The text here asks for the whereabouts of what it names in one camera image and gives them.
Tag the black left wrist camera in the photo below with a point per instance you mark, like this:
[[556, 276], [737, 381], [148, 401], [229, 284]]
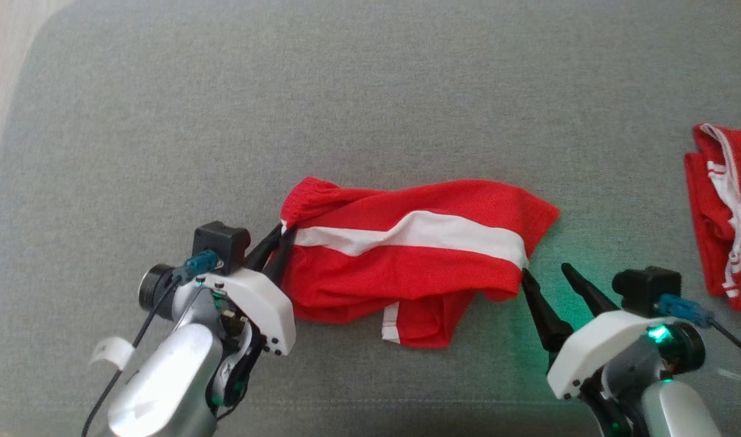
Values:
[[221, 243]]

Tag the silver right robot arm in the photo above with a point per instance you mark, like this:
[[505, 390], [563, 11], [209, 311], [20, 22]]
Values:
[[673, 406]]

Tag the red Bulls 23 jersey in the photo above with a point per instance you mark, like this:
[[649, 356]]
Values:
[[710, 212]]

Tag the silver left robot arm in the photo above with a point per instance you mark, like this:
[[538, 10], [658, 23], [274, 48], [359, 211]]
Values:
[[164, 382]]

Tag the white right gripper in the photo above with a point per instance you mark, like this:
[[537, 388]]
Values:
[[595, 349]]

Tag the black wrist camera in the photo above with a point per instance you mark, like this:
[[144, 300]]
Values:
[[643, 288], [221, 243]]

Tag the red shorts with white stripe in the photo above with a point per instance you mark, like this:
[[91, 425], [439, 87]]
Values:
[[406, 273]]

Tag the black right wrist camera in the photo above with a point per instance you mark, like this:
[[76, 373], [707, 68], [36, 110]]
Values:
[[643, 288]]

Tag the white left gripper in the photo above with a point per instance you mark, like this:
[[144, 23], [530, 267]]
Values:
[[261, 309]]

